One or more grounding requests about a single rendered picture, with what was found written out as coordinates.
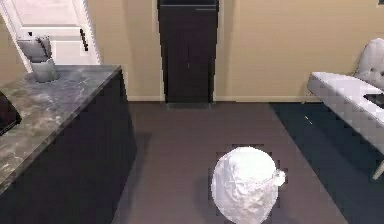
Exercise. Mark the tall black cupboard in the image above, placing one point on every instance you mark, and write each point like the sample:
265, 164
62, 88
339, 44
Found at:
188, 53

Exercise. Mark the black flat laptop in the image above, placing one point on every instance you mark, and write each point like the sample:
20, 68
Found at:
376, 99

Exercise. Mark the white table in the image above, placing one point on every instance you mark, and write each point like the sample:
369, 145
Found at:
350, 100

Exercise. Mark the black appliance on counter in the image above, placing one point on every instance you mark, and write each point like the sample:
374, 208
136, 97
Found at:
7, 115

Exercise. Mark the dark marble-top kitchen counter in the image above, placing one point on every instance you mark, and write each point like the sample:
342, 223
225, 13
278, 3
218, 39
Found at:
66, 133

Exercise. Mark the grey tufted chair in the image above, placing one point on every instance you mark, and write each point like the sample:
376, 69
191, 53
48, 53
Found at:
371, 63

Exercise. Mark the white room door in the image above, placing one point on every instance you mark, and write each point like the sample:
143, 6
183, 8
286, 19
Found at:
63, 23

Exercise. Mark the grey potted plant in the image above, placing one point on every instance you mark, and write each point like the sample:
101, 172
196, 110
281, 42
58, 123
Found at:
41, 61

